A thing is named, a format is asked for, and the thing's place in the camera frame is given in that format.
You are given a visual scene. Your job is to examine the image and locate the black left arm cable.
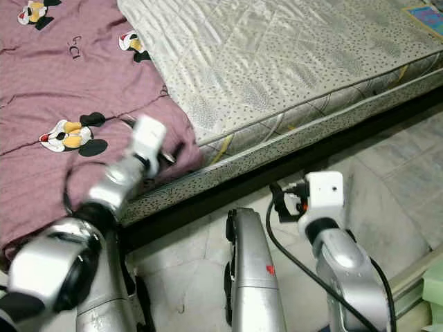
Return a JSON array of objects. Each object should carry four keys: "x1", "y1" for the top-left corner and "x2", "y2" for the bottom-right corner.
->
[{"x1": 61, "y1": 163, "x2": 84, "y2": 212}]

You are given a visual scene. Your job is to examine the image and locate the green fluffy cloth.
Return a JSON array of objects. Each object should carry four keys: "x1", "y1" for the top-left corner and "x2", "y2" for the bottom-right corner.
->
[{"x1": 419, "y1": 266, "x2": 443, "y2": 312}]

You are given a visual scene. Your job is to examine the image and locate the silver left robot leg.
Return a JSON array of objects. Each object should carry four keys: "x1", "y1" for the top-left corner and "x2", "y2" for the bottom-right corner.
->
[{"x1": 73, "y1": 277, "x2": 146, "y2": 332}]

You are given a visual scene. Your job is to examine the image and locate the dark bed frame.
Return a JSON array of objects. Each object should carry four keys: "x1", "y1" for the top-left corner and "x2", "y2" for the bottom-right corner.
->
[{"x1": 125, "y1": 100, "x2": 443, "y2": 253}]

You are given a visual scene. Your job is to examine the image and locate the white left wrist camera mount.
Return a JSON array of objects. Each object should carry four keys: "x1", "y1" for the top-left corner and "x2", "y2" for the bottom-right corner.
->
[{"x1": 132, "y1": 114, "x2": 168, "y2": 163}]

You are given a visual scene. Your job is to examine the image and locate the metal wardrobe floor rail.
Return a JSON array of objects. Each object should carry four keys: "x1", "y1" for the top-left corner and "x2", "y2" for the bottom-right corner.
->
[{"x1": 388, "y1": 259, "x2": 443, "y2": 319}]

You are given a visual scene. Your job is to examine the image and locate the silver right robot leg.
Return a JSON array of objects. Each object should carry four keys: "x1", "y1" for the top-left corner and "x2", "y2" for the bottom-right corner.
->
[{"x1": 223, "y1": 207, "x2": 288, "y2": 332}]

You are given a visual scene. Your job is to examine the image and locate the purple cartoon print blanket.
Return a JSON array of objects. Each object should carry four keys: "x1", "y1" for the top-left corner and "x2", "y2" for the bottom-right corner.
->
[{"x1": 0, "y1": 0, "x2": 205, "y2": 250}]

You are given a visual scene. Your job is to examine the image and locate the silver robot leg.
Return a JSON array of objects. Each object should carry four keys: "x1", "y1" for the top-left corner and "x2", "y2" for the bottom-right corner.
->
[
  {"x1": 223, "y1": 207, "x2": 288, "y2": 332},
  {"x1": 73, "y1": 277, "x2": 146, "y2": 332}
]

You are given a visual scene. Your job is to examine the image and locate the white quilted mattress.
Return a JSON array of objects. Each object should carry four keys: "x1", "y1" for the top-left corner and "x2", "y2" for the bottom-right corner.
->
[{"x1": 116, "y1": 0, "x2": 443, "y2": 225}]

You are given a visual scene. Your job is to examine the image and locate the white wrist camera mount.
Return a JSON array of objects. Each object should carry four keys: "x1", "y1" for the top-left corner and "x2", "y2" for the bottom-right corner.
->
[
  {"x1": 132, "y1": 114, "x2": 168, "y2": 163},
  {"x1": 298, "y1": 171, "x2": 347, "y2": 232}
]

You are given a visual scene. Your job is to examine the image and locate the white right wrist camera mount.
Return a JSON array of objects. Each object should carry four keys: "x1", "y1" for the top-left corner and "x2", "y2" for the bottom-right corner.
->
[{"x1": 298, "y1": 171, "x2": 347, "y2": 232}]

